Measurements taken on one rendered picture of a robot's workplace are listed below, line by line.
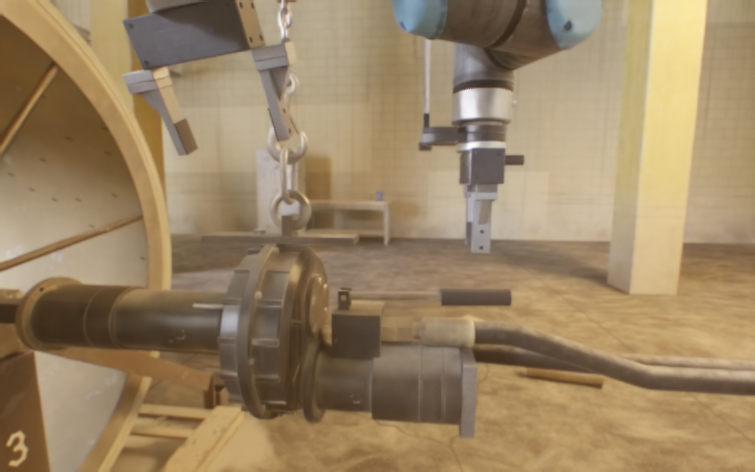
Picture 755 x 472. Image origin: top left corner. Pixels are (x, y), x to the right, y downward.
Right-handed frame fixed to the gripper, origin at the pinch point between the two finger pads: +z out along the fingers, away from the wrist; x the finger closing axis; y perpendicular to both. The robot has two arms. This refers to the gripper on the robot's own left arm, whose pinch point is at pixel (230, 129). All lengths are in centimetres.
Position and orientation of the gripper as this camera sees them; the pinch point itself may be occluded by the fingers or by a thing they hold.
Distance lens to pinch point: 51.4
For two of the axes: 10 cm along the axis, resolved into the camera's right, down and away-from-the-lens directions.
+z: 1.6, 8.5, 5.0
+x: -9.8, 0.9, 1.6
